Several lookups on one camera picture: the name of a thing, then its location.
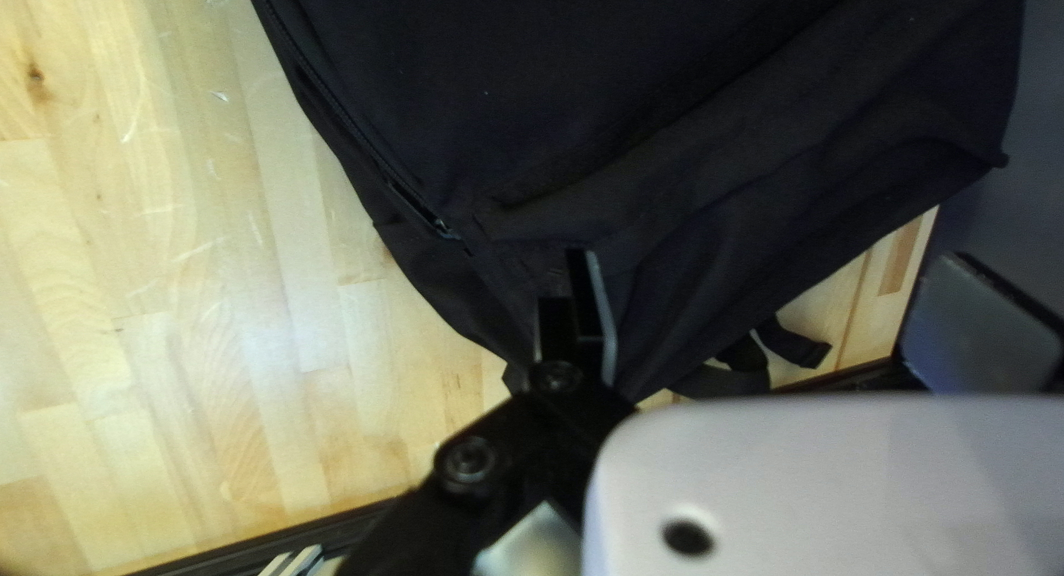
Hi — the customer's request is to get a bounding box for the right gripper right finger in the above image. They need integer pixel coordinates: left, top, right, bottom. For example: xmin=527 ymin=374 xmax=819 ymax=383
xmin=899 ymin=252 xmax=1064 ymax=394

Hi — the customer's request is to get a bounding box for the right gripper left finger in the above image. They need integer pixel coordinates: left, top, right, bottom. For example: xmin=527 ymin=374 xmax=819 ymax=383
xmin=332 ymin=247 xmax=637 ymax=576

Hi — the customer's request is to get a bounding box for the black backpack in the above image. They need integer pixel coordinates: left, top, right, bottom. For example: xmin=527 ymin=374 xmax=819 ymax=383
xmin=241 ymin=0 xmax=1025 ymax=402

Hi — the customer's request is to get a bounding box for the black frame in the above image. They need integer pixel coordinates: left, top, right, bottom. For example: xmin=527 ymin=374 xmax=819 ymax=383
xmin=125 ymin=355 xmax=924 ymax=576

